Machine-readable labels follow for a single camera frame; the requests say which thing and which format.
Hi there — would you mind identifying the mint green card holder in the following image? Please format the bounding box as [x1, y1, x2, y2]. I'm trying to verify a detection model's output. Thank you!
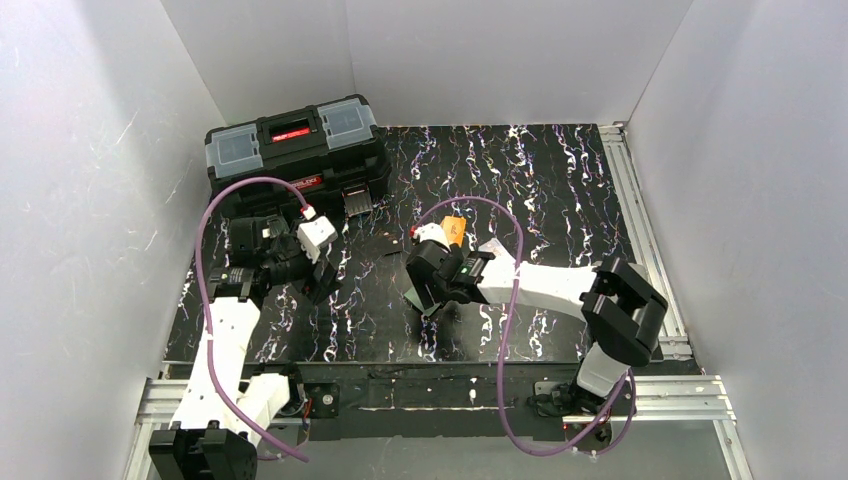
[403, 287, 441, 317]

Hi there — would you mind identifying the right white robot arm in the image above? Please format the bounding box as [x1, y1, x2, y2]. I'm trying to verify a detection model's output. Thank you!
[405, 240, 668, 416]

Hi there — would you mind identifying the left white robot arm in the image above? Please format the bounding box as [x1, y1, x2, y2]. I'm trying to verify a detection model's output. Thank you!
[148, 216, 339, 479]

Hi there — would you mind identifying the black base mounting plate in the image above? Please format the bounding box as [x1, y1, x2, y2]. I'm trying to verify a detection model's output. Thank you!
[296, 360, 700, 442]

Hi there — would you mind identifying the black toolbox with grey lids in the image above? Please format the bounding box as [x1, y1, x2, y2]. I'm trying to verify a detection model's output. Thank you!
[204, 94, 392, 219]

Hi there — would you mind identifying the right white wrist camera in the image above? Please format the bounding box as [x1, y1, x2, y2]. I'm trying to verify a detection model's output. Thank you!
[411, 223, 450, 248]

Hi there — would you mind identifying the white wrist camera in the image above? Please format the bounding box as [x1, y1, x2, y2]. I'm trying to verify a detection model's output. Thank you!
[411, 223, 450, 248]
[296, 216, 338, 264]

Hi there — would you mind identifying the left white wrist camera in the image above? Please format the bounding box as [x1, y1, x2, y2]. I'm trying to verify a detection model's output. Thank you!
[296, 216, 338, 264]

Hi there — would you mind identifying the aluminium frame rail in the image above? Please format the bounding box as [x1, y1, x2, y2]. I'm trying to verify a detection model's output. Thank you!
[599, 122, 694, 361]

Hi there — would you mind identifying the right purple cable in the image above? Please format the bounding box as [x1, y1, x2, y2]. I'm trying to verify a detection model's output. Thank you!
[410, 195, 637, 458]

